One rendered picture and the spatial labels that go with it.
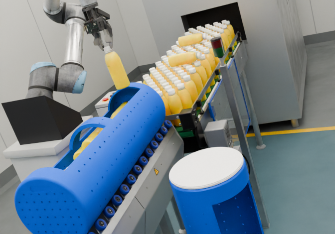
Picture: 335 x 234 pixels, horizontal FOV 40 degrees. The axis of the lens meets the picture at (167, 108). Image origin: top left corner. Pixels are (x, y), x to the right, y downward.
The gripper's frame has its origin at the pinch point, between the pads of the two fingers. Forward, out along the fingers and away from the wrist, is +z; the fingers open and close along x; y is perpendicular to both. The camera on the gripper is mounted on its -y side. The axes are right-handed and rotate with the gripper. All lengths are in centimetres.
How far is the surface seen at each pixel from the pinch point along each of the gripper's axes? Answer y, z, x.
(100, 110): -26, 39, -32
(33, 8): -287, -12, -233
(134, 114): 17.6, 28.6, 11.2
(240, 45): -168, 56, 22
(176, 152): -7, 61, 13
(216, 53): -51, 27, 35
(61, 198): 76, 31, 6
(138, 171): 30, 50, 10
